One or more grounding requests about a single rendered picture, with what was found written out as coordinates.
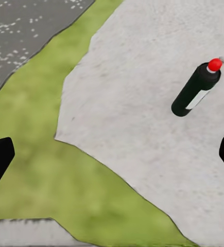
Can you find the insectifuge atomizer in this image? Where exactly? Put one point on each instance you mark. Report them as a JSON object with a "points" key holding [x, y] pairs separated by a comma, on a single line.
{"points": [[199, 84]]}

